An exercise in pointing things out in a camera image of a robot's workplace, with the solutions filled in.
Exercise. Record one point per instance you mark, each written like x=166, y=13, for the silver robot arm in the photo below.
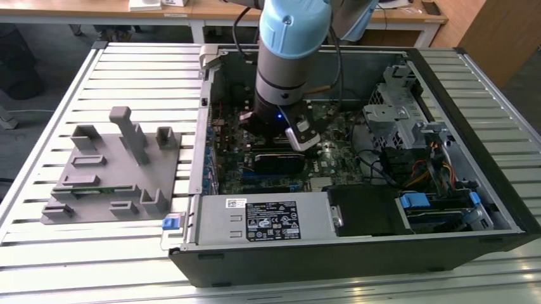
x=287, y=73

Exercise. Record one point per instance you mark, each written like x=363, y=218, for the black RAM slot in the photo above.
x=263, y=145
x=263, y=149

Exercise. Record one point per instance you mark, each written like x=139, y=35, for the black graphics card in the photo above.
x=279, y=163

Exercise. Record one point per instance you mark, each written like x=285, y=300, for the blue expansion slot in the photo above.
x=249, y=173

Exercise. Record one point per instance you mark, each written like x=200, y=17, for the green motherboard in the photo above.
x=338, y=158

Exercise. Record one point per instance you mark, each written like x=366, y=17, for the silver heat sink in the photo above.
x=319, y=183

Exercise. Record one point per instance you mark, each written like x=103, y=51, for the grey case latch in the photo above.
x=207, y=55

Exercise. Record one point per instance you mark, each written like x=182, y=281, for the silver drive cage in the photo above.
x=379, y=126

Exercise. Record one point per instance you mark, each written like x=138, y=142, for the silver power supply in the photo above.
x=215, y=221

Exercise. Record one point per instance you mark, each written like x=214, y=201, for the black plastic cover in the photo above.
x=367, y=212

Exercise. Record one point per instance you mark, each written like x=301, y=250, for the blue case latch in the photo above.
x=171, y=222

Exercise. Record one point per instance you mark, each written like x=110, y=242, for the grey parts rack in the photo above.
x=118, y=177

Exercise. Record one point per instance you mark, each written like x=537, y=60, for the hard disk in blue carrier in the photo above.
x=411, y=200

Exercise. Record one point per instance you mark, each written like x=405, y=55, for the white box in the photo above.
x=146, y=4
x=175, y=2

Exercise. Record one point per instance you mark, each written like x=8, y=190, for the black open PC case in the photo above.
x=295, y=263

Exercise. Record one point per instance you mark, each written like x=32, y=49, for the green RAM stick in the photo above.
x=95, y=190

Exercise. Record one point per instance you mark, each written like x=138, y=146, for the small black box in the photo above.
x=432, y=8

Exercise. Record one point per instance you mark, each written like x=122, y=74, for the blue plastic clip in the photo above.
x=474, y=198

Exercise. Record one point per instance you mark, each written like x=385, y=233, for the wooden desk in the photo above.
x=84, y=11

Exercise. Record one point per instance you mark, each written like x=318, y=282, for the black bin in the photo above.
x=19, y=63

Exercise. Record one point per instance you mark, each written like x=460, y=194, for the wooden cabinet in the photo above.
x=498, y=31

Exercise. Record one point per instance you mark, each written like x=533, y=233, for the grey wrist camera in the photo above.
x=246, y=117

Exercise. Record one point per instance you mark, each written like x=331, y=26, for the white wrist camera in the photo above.
x=305, y=142

